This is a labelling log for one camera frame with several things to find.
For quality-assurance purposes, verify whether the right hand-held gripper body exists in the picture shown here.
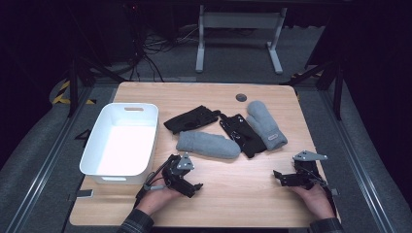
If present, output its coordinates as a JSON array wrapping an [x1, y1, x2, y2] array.
[[292, 150, 328, 190]]

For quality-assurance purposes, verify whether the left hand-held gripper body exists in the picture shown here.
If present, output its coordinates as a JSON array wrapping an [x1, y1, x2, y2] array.
[[161, 152, 196, 199]]

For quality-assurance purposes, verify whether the black glove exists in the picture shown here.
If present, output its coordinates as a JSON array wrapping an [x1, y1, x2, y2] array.
[[219, 113, 268, 159], [163, 105, 222, 135]]

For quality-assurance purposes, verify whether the person's right hand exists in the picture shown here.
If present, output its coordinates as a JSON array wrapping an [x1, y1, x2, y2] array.
[[289, 183, 336, 220]]

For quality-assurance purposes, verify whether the person's left hand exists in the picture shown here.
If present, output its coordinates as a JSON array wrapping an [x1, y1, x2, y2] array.
[[135, 185, 183, 216]]

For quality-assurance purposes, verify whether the grey knit mitten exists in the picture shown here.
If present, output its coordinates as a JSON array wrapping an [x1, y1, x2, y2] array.
[[175, 130, 242, 160], [246, 100, 289, 151]]

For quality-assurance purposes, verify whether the white plastic bin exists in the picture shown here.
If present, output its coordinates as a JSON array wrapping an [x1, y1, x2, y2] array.
[[79, 102, 159, 185]]

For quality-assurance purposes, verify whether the black tripod stand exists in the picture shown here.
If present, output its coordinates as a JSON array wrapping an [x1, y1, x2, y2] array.
[[281, 57, 345, 121], [66, 52, 128, 118]]

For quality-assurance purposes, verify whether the yellow black hazard tape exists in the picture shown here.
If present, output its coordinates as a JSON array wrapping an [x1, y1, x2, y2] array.
[[51, 80, 97, 106]]

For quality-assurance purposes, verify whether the white metal stand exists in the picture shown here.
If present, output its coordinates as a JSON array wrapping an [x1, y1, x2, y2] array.
[[194, 4, 289, 76]]

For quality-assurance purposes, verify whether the black cable with grey plug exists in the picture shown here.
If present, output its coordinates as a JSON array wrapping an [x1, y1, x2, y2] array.
[[134, 162, 171, 208]]

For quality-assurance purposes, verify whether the metal floor rail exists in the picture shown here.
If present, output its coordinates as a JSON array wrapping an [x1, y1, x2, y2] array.
[[318, 88, 396, 233], [4, 86, 95, 233]]

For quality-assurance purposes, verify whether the bundle of black cables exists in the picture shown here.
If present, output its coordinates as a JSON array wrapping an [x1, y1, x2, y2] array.
[[127, 23, 203, 83]]

